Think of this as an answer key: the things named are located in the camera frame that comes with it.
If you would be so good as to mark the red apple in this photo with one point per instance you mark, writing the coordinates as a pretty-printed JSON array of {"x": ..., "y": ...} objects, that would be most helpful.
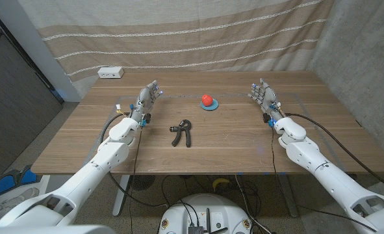
[{"x": 207, "y": 99}]

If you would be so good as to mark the black hand grip exerciser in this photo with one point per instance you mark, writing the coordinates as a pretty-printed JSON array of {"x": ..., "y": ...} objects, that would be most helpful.
[{"x": 187, "y": 136}]

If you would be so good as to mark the white robot chest edge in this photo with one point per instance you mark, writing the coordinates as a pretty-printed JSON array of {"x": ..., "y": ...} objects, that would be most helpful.
[{"x": 48, "y": 229}]

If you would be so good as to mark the white power strip box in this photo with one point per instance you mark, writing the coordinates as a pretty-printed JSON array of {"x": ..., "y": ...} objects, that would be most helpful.
[{"x": 110, "y": 72}]

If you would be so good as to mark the white table leg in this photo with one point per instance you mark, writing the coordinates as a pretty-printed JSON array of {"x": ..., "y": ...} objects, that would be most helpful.
[{"x": 121, "y": 191}]

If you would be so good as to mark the white robot torso base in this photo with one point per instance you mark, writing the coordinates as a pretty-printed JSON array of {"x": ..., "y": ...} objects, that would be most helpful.
[{"x": 204, "y": 208}]

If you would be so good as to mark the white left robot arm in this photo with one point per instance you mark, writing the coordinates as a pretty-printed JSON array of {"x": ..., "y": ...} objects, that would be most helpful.
[{"x": 107, "y": 159}]

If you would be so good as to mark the yellow banana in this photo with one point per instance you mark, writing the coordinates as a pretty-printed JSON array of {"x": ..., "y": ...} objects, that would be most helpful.
[{"x": 220, "y": 180}]

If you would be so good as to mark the blue round coaster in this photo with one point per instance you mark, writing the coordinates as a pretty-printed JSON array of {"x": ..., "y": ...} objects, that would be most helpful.
[{"x": 212, "y": 107}]

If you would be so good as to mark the dark grey door panel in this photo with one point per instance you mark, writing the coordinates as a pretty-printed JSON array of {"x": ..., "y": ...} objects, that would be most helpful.
[{"x": 13, "y": 107}]

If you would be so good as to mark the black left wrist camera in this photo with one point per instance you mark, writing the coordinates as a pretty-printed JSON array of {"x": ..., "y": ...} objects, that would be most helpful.
[{"x": 147, "y": 118}]

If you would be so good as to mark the grey table leg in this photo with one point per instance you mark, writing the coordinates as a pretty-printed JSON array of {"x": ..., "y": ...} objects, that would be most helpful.
[{"x": 287, "y": 195}]

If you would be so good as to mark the blue black slipper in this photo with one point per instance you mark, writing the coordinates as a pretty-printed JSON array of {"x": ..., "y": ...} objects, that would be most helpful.
[
  {"x": 5, "y": 183},
  {"x": 29, "y": 177}
]

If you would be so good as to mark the round black floor fan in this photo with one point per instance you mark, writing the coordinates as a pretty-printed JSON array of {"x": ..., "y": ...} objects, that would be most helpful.
[{"x": 143, "y": 181}]

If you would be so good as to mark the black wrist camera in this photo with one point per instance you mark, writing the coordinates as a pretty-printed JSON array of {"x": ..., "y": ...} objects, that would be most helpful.
[
  {"x": 266, "y": 117},
  {"x": 147, "y": 118}
]

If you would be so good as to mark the white sneaker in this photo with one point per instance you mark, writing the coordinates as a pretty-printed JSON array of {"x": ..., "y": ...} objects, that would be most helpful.
[{"x": 19, "y": 200}]

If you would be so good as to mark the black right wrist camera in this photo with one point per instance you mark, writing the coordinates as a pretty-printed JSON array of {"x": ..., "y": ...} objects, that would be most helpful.
[{"x": 266, "y": 117}]

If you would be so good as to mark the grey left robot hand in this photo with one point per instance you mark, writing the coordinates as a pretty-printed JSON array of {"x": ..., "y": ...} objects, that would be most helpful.
[{"x": 144, "y": 100}]

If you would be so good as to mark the beige striped backdrop cloth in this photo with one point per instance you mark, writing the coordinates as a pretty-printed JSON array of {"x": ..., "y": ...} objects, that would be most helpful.
[{"x": 178, "y": 39}]

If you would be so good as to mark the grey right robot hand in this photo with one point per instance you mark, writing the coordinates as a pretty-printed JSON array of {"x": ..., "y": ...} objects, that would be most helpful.
[{"x": 267, "y": 97}]

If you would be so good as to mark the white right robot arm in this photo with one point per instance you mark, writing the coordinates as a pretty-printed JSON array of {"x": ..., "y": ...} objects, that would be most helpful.
[{"x": 312, "y": 156}]

